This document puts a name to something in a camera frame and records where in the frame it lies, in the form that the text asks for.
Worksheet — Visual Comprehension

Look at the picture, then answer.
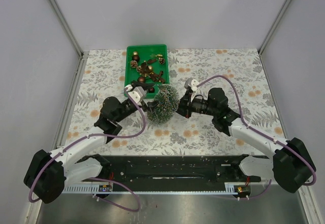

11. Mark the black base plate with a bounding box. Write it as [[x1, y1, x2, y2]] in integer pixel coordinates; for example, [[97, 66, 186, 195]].
[[94, 154, 261, 189]]

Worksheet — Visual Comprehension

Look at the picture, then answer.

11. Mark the green plastic tray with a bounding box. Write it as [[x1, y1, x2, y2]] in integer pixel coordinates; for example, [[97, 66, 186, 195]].
[[124, 44, 170, 99]]

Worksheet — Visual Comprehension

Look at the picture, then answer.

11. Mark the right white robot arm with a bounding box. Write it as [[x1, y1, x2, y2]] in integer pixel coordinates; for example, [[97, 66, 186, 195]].
[[177, 87, 316, 193]]

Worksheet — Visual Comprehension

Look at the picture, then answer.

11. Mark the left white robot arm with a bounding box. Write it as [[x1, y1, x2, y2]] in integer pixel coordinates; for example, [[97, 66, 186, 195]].
[[23, 97, 157, 204]]

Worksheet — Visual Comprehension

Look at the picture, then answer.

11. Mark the small dark brown bauble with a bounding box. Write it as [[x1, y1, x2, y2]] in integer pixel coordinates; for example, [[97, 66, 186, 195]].
[[148, 87, 155, 93]]

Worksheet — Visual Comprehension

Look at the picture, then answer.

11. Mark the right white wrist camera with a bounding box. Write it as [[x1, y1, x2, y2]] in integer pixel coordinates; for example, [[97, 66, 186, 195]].
[[184, 78, 199, 101]]

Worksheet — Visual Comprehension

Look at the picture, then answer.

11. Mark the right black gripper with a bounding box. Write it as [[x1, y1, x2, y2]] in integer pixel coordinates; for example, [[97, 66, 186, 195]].
[[169, 90, 217, 118]]

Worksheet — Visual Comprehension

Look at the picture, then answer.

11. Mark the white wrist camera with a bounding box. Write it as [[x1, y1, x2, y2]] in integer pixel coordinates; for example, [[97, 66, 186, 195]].
[[124, 80, 155, 105], [184, 78, 199, 101]]

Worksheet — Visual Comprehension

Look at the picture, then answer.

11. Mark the small green christmas tree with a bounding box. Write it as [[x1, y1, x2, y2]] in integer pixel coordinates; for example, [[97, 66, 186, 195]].
[[147, 84, 180, 125]]

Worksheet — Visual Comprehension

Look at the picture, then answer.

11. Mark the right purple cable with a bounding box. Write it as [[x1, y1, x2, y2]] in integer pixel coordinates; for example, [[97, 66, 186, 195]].
[[195, 75, 317, 201]]

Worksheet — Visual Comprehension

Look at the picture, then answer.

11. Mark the brown ribbon bow cluster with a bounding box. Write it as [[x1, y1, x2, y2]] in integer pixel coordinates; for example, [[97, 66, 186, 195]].
[[136, 59, 166, 83]]

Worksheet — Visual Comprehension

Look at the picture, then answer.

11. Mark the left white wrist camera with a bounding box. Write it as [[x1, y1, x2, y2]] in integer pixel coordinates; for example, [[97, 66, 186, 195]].
[[124, 80, 155, 105]]

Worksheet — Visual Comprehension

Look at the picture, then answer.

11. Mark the white slotted cable duct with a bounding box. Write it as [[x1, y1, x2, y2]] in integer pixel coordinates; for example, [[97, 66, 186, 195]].
[[63, 182, 238, 195]]

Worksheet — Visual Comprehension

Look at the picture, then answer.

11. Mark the brown faceted bauble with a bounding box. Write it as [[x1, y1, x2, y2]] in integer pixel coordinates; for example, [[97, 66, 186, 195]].
[[137, 76, 146, 83]]

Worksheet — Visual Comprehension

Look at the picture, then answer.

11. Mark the dark brown matte bauble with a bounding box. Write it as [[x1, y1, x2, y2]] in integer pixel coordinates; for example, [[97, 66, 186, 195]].
[[132, 55, 140, 62]]

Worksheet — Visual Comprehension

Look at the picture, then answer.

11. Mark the floral patterned table mat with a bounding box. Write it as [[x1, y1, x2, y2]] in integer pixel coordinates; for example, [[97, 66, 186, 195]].
[[63, 48, 284, 155]]

